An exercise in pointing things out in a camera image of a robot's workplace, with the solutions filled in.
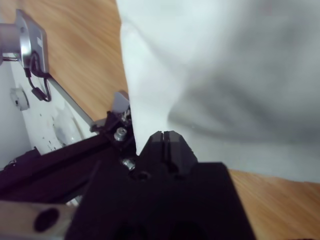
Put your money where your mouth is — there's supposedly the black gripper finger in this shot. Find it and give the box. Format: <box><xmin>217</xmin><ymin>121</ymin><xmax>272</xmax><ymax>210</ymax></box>
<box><xmin>163</xmin><ymin>129</ymin><xmax>199</xmax><ymax>180</ymax></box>
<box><xmin>134</xmin><ymin>130</ymin><xmax>165</xmax><ymax>176</ymax></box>

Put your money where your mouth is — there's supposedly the white t-shirt with small logo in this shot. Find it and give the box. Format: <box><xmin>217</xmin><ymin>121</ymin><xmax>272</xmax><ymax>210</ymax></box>
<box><xmin>116</xmin><ymin>0</ymin><xmax>320</xmax><ymax>184</ymax></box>

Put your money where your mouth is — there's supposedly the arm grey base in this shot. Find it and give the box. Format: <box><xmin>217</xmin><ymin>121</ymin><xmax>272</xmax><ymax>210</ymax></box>
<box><xmin>0</xmin><ymin>9</ymin><xmax>49</xmax><ymax>74</ymax></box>

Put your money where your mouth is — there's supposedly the white round floor device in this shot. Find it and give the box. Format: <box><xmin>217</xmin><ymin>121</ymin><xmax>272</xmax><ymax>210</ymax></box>
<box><xmin>9</xmin><ymin>87</ymin><xmax>30</xmax><ymax>111</ymax></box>

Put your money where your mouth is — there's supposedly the black post clamp bracket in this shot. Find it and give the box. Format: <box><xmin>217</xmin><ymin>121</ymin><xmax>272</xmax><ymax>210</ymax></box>
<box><xmin>89</xmin><ymin>109</ymin><xmax>137</xmax><ymax>153</ymax></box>

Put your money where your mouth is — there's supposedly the dark camera post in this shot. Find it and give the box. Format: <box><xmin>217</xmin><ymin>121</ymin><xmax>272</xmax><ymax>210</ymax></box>
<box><xmin>0</xmin><ymin>134</ymin><xmax>118</xmax><ymax>205</ymax></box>

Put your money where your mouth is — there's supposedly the black base cable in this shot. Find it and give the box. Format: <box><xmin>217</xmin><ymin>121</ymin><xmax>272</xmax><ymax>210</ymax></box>
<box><xmin>23</xmin><ymin>51</ymin><xmax>53</xmax><ymax>103</ymax></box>

